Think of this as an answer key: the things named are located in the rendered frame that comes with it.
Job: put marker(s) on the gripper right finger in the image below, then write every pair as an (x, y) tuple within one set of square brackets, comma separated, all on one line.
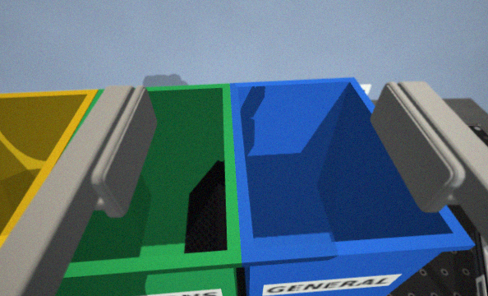
[(440, 159)]

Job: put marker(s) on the blue open bin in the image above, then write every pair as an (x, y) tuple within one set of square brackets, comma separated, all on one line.
[(310, 168)]

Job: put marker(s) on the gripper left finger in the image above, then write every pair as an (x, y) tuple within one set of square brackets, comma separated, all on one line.
[(98, 170)]

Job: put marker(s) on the green open-top bin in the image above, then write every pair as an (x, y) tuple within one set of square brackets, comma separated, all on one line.
[(194, 130)]

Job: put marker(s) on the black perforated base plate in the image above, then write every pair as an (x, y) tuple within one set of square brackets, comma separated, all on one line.
[(448, 274)]

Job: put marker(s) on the black well plate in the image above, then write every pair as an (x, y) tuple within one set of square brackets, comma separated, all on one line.
[(206, 226)]

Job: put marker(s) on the yellow open-top bin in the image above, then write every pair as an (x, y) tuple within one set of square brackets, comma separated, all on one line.
[(34, 132)]

